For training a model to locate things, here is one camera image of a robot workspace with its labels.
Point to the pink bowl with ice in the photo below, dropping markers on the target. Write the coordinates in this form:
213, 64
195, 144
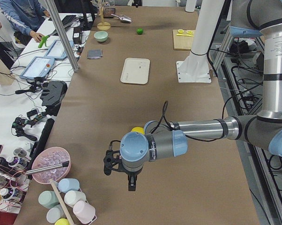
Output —
51, 156

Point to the green hand tool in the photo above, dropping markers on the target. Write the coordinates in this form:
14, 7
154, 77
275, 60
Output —
43, 41

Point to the white rabbit tray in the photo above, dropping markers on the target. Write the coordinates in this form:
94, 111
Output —
135, 71

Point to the teach pendant tablet far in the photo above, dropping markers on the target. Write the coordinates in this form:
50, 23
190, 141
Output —
56, 51

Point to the black device on side table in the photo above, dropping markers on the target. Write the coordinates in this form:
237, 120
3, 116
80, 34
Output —
52, 95

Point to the wooden cutting board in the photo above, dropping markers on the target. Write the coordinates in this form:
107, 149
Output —
182, 43

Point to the green cup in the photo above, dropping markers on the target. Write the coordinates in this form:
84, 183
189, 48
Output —
48, 199

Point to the white wire cup rack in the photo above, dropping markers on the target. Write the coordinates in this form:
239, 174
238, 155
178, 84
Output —
77, 200

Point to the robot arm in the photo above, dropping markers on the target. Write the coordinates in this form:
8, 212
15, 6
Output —
163, 139

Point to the blue cup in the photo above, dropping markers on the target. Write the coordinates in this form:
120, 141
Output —
68, 184

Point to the black keyboard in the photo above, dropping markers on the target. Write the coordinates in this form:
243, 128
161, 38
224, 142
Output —
68, 20

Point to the wooden mug tree stand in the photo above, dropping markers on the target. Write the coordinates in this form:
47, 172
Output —
102, 5

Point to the teach pendant tablet near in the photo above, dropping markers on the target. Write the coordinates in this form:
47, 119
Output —
38, 67

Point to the silver metal scoop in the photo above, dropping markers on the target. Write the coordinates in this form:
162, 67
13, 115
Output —
123, 18

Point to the white cup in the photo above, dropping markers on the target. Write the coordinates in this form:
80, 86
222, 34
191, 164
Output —
72, 197

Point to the grey cup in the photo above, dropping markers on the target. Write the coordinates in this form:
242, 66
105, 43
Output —
55, 213

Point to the yellow plastic knife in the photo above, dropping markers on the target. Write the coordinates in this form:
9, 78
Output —
184, 35

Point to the yellow cup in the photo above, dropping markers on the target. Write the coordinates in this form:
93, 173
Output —
62, 221

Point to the wooden cup rack stick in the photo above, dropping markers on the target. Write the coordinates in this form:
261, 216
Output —
56, 191

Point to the metal scoop in bowl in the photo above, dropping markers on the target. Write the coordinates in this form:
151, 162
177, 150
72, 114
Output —
48, 168

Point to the aluminium frame post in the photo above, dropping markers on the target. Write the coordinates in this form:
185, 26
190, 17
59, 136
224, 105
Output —
52, 9

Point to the grey folded cloth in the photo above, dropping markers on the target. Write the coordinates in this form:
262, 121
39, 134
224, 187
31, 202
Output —
95, 54

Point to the seated person in blue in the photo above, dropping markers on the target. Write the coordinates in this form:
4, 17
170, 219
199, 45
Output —
25, 18

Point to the mint green bowl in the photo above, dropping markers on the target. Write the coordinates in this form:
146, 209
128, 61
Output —
101, 36

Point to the yellow lemon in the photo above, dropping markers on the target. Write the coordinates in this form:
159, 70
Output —
138, 129

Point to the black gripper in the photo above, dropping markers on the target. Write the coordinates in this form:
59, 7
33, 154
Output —
131, 173

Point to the green lime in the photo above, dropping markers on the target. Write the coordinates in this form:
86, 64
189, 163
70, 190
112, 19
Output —
139, 31

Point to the pink cup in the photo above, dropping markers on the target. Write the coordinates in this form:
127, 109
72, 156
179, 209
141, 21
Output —
85, 212

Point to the teach pendant tablet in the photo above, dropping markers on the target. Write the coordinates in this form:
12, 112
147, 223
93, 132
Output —
56, 51
38, 67

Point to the dark wooden tray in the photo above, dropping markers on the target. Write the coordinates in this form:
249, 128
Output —
109, 12

